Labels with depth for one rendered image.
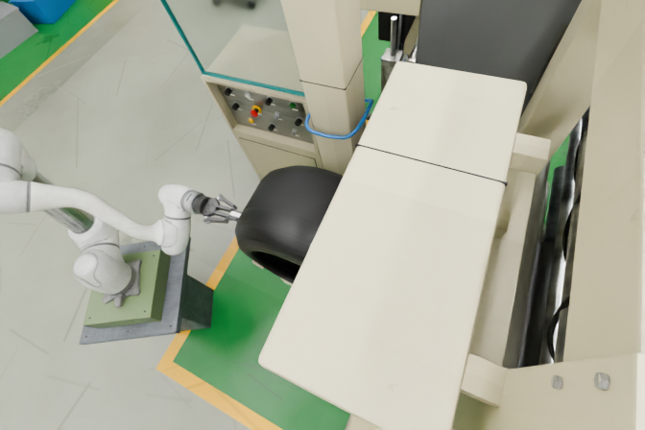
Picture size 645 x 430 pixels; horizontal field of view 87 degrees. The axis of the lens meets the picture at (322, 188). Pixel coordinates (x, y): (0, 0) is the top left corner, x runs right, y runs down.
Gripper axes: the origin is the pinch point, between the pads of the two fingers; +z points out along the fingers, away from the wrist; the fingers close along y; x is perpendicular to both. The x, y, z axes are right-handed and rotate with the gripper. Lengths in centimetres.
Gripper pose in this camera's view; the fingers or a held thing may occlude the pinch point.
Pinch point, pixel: (239, 216)
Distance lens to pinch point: 130.1
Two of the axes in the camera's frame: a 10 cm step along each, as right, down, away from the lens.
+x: 2.8, 5.3, 8.0
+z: 8.7, 2.1, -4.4
